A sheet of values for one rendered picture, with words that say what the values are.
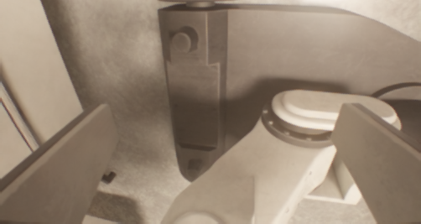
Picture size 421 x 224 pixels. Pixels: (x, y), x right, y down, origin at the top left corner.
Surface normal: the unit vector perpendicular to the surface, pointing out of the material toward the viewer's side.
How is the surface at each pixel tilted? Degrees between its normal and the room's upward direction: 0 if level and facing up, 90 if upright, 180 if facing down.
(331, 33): 0
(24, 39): 90
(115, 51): 0
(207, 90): 0
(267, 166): 90
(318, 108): 90
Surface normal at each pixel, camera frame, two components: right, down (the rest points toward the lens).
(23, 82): 0.97, 0.06
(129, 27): -0.21, 0.51
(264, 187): -0.01, -0.86
